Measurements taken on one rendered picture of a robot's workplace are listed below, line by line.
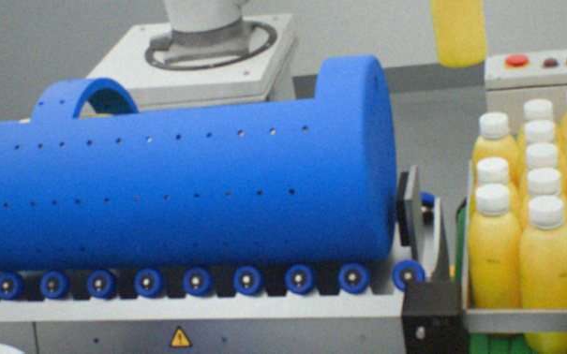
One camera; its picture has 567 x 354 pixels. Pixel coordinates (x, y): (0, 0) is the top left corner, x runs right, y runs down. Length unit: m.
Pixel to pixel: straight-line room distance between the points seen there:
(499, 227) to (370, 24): 3.11
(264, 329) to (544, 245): 0.42
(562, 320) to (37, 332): 0.77
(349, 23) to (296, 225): 3.08
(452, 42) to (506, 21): 2.91
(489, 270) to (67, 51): 2.20
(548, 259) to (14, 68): 2.42
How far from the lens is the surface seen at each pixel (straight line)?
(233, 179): 1.17
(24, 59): 3.22
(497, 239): 1.14
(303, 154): 1.14
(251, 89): 1.78
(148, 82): 1.85
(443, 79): 4.25
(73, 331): 1.42
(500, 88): 1.48
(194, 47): 1.92
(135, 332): 1.38
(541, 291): 1.14
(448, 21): 1.26
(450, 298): 1.13
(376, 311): 1.26
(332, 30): 4.23
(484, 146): 1.33
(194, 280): 1.31
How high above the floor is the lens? 1.65
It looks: 26 degrees down
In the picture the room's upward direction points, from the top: 11 degrees counter-clockwise
